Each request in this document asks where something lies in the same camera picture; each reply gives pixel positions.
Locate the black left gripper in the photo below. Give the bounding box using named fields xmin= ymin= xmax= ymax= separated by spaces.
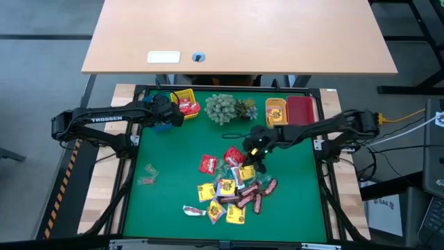
xmin=151 ymin=95 xmax=186 ymax=128

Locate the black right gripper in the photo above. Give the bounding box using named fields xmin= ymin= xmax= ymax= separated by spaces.
xmin=241 ymin=124 xmax=279 ymax=175

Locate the yellow purple Sour Patch pack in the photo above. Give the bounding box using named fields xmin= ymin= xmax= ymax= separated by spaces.
xmin=216 ymin=178 xmax=238 ymax=198
xmin=207 ymin=198 xmax=228 ymax=225
xmin=239 ymin=165 xmax=257 ymax=182

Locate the pale Sour Patch Kids pack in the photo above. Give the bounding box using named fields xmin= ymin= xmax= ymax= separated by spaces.
xmin=268 ymin=108 xmax=284 ymax=123

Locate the yellow Sour Patch Kids pack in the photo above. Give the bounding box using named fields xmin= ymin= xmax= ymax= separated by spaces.
xmin=225 ymin=203 xmax=248 ymax=226
xmin=197 ymin=182 xmax=218 ymax=203

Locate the white red candy pack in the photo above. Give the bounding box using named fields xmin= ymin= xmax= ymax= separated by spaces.
xmin=182 ymin=205 xmax=208 ymax=218

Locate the blue plastic bin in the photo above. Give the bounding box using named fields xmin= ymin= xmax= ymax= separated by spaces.
xmin=142 ymin=92 xmax=174 ymax=133

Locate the yellow mesh basket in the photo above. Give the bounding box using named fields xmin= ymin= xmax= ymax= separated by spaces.
xmin=169 ymin=88 xmax=200 ymax=122

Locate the pale green potted succulent bush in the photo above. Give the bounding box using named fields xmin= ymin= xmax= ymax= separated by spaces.
xmin=203 ymin=93 xmax=239 ymax=126

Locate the small succulent in black pot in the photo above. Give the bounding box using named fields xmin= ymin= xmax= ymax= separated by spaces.
xmin=235 ymin=97 xmax=259 ymax=122

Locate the white rectangular desk plate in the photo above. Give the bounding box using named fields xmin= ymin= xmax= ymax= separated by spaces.
xmin=146 ymin=50 xmax=182 ymax=65

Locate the pale yellow plastic bin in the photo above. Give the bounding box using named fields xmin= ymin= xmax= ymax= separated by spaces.
xmin=264 ymin=97 xmax=289 ymax=128

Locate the red plastic bin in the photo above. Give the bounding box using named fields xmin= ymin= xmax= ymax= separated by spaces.
xmin=286 ymin=95 xmax=316 ymax=128

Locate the light wooden desk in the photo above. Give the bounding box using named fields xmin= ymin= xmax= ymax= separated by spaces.
xmin=80 ymin=0 xmax=399 ymax=76

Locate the black panel with hazard stripes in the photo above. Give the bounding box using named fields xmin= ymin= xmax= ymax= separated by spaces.
xmin=35 ymin=138 xmax=83 ymax=240

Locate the white labelled box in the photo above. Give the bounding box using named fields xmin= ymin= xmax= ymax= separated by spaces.
xmin=366 ymin=193 xmax=405 ymax=238

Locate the grey chair leg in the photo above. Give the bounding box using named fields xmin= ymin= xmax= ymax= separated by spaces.
xmin=0 ymin=147 xmax=27 ymax=163

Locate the grey cabinet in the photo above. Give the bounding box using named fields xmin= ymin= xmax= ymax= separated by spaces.
xmin=422 ymin=98 xmax=444 ymax=199

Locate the black keyboard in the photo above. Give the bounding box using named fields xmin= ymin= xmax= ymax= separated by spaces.
xmin=417 ymin=195 xmax=444 ymax=250

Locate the silver metal bracket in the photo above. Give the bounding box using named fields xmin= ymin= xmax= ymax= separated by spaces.
xmin=300 ymin=242 xmax=343 ymax=250
xmin=108 ymin=237 xmax=151 ymax=250

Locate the yellow power plug cable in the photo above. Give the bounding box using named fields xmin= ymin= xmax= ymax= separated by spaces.
xmin=375 ymin=108 xmax=427 ymax=126

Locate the white cable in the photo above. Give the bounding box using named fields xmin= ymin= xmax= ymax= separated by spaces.
xmin=367 ymin=115 xmax=439 ymax=147

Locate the black desk leg frame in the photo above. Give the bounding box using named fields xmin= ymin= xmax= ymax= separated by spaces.
xmin=368 ymin=0 xmax=444 ymax=95

